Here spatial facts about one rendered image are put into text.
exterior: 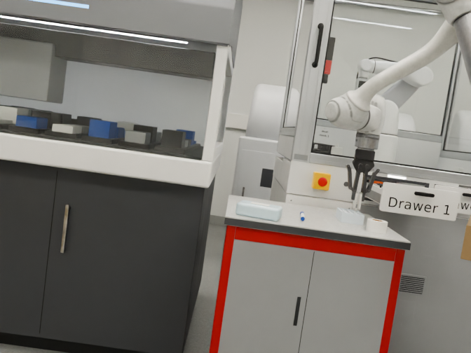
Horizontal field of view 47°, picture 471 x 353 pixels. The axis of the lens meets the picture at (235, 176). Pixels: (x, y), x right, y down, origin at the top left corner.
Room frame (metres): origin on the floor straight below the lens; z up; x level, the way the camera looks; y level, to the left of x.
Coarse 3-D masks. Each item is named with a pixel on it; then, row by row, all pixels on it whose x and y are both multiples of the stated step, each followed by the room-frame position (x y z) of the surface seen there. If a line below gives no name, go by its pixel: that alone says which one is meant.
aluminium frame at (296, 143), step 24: (312, 24) 2.35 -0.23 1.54; (312, 48) 2.36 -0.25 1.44; (288, 72) 3.26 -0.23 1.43; (312, 72) 2.35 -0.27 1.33; (312, 96) 2.35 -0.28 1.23; (312, 120) 2.35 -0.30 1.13; (288, 144) 2.61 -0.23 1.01; (312, 144) 2.37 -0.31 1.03; (384, 168) 2.36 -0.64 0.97; (408, 168) 2.35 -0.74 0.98; (432, 168) 2.37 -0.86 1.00
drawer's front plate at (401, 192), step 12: (384, 192) 2.02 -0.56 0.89; (396, 192) 2.02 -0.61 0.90; (408, 192) 2.02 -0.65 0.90; (432, 192) 2.02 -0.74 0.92; (444, 192) 2.02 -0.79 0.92; (456, 192) 2.02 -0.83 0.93; (384, 204) 2.02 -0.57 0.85; (408, 204) 2.02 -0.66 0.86; (420, 204) 2.02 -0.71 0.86; (432, 204) 2.02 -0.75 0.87; (444, 204) 2.02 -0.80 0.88; (456, 204) 2.02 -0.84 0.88; (432, 216) 2.02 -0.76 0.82; (444, 216) 2.02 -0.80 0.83
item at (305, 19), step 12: (312, 0) 2.65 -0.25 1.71; (300, 12) 3.25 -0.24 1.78; (312, 12) 2.56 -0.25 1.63; (300, 24) 3.12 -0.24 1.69; (300, 36) 3.00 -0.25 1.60; (300, 48) 2.90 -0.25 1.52; (300, 60) 2.80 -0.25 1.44; (300, 72) 2.70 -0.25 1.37; (300, 84) 2.62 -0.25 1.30; (288, 96) 3.21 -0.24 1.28; (288, 108) 3.09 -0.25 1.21; (288, 120) 2.97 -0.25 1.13
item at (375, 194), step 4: (376, 184) 2.37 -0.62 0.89; (372, 188) 2.24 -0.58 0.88; (376, 188) 2.18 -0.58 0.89; (380, 188) 2.13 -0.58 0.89; (372, 192) 2.23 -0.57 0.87; (376, 192) 2.17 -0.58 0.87; (380, 192) 2.12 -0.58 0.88; (368, 196) 2.28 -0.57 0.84; (372, 196) 2.21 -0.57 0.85; (376, 196) 2.15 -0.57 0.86; (380, 196) 2.10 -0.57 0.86; (376, 200) 2.14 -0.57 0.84; (380, 200) 2.09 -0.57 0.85
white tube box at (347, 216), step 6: (342, 210) 2.05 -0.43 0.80; (348, 210) 2.08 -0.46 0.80; (354, 210) 2.09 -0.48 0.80; (336, 216) 2.08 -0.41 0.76; (342, 216) 1.97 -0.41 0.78; (348, 216) 1.97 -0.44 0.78; (354, 216) 1.97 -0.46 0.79; (360, 216) 1.97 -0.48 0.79; (342, 222) 1.97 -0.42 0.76; (348, 222) 1.97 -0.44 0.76; (354, 222) 1.97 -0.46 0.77; (360, 222) 1.97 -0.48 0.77
